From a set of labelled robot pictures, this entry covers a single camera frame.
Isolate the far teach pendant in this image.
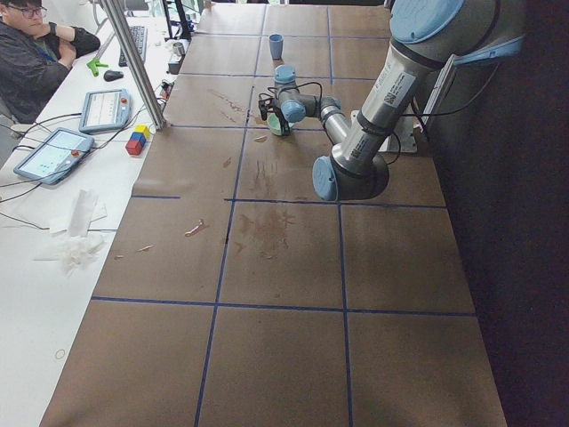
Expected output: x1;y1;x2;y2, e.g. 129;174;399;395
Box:
78;89;132;134

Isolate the blue block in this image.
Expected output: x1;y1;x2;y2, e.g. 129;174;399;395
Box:
129;132;147;145

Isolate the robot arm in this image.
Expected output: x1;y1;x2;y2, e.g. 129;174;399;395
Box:
258;1;526;201

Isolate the black computer mouse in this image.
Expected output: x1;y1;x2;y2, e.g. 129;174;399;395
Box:
103;70;124;82

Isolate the red block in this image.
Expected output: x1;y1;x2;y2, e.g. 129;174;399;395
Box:
125;141;146;156

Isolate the teach pendant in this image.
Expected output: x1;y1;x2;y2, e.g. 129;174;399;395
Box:
13;127;94;185
78;89;132;134

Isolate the near teach pendant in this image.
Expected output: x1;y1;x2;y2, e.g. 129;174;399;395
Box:
13;127;94;185

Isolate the mint green bowl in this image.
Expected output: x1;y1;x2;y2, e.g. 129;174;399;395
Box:
267;113;292;136

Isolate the aluminium frame post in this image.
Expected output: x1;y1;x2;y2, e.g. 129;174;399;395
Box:
100;0;166;131

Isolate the yellow block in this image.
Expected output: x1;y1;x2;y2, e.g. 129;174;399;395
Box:
134;125;151;140

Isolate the green plastic tool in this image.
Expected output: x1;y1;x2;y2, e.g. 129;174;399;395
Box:
86;34;115;77

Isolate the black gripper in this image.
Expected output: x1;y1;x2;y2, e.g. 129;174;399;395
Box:
258;93;280;119

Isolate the black keyboard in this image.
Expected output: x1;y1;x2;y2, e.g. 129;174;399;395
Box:
117;25;148;68

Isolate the crumpled white tissue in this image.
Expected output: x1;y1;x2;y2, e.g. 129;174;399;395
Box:
33;189;107;275

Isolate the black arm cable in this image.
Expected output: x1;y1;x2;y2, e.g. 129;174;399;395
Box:
265;81;324;112

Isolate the seated person in black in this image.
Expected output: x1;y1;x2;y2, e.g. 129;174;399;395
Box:
1;1;100;124

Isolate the silver metal can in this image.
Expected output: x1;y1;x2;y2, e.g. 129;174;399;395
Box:
172;41;186;57

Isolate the light blue cup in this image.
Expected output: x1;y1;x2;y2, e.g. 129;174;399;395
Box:
268;34;284;60

